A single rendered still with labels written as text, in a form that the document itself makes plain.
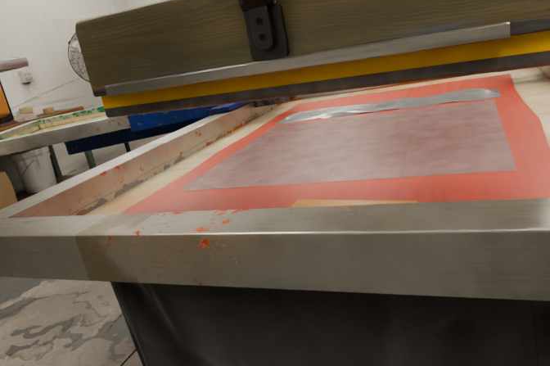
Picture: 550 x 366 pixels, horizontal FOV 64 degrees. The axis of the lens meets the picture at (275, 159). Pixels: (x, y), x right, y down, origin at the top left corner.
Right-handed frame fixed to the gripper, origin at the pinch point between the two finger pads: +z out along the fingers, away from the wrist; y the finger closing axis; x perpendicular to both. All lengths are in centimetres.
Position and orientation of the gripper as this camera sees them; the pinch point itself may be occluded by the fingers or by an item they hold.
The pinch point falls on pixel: (275, 32)
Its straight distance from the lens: 39.0
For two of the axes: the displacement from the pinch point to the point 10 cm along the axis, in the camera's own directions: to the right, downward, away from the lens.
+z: 1.8, 9.5, 2.6
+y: -3.7, 3.1, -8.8
